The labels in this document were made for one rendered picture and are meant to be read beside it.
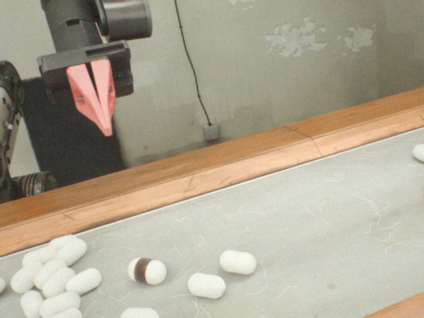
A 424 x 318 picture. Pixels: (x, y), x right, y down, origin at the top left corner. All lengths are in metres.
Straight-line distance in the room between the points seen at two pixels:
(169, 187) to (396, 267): 0.29
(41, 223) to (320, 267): 0.33
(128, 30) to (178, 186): 0.21
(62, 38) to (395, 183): 0.42
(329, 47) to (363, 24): 0.25
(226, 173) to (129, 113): 1.93
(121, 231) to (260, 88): 2.16
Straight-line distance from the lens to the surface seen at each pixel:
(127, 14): 0.59
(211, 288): 0.38
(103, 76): 0.50
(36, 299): 0.43
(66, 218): 0.57
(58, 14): 0.59
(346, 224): 0.47
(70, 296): 0.41
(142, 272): 0.41
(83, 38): 0.55
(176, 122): 2.53
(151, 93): 2.48
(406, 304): 0.33
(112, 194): 0.57
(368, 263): 0.41
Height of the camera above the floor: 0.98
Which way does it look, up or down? 20 degrees down
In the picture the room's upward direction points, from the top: 10 degrees counter-clockwise
